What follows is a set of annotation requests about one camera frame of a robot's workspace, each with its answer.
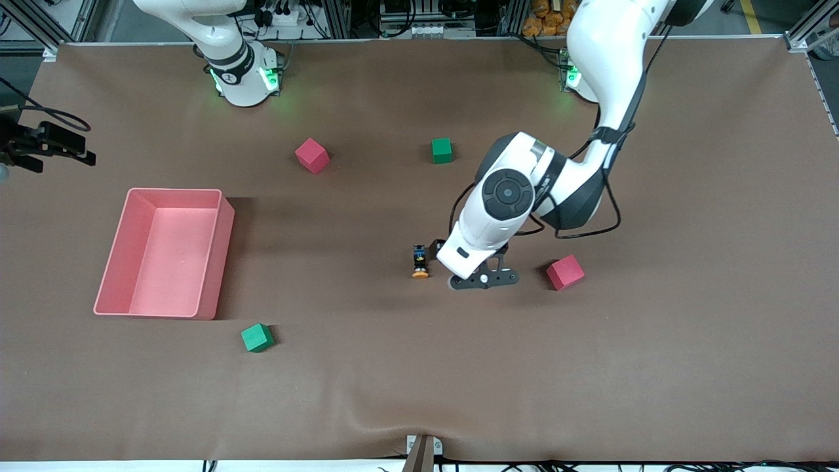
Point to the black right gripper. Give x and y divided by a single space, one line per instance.
14 145

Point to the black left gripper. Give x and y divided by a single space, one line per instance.
436 248

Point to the orange capped push button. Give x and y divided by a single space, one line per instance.
420 261

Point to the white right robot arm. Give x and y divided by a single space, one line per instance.
239 78

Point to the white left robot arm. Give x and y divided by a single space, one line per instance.
609 52

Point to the pink foam cube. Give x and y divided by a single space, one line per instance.
565 272
311 155

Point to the brown table mat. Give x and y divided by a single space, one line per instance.
419 360

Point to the green foam cube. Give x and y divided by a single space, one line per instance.
442 151
257 337

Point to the pink plastic bin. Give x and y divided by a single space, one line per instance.
167 262

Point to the black electronics unit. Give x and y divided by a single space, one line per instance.
426 16

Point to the pile of orange objects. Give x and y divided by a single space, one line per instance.
544 19

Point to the white power strip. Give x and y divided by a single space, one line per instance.
288 16

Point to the aluminium frame profile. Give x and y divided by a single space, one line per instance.
82 19
803 36

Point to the aluminium camera mount pole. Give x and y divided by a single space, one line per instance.
421 459

